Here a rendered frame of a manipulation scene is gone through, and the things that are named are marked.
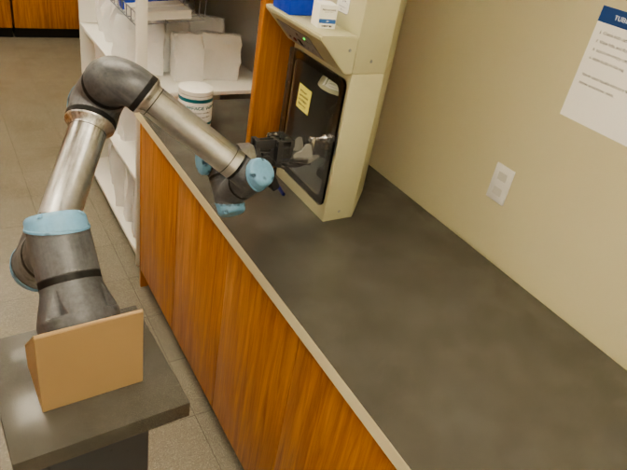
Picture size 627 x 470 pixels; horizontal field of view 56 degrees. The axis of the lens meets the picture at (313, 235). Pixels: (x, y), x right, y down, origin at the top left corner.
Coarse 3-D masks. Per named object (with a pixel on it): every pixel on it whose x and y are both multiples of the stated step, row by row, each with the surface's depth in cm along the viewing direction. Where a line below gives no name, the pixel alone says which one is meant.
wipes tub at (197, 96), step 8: (184, 88) 218; (192, 88) 220; (200, 88) 221; (208, 88) 223; (184, 96) 218; (192, 96) 217; (200, 96) 218; (208, 96) 220; (184, 104) 220; (192, 104) 219; (200, 104) 220; (208, 104) 222; (200, 112) 221; (208, 112) 224; (208, 120) 226
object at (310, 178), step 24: (312, 72) 172; (288, 96) 186; (312, 96) 174; (336, 96) 163; (288, 120) 188; (312, 120) 176; (336, 120) 165; (288, 168) 193; (312, 168) 180; (312, 192) 183
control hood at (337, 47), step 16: (272, 16) 171; (288, 16) 159; (304, 16) 162; (304, 32) 154; (320, 32) 150; (336, 32) 152; (320, 48) 155; (336, 48) 150; (352, 48) 153; (336, 64) 155; (352, 64) 156
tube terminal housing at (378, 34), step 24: (336, 0) 158; (360, 0) 149; (384, 0) 150; (336, 24) 160; (360, 24) 151; (384, 24) 154; (360, 48) 154; (384, 48) 158; (336, 72) 163; (360, 72) 158; (384, 72) 163; (360, 96) 163; (360, 120) 168; (360, 144) 173; (336, 168) 173; (360, 168) 178; (336, 192) 178; (360, 192) 198; (336, 216) 184
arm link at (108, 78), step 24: (96, 72) 128; (120, 72) 128; (144, 72) 130; (96, 96) 131; (120, 96) 129; (144, 96) 129; (168, 96) 133; (168, 120) 133; (192, 120) 135; (192, 144) 136; (216, 144) 138; (216, 168) 141; (240, 168) 140; (264, 168) 142; (240, 192) 146
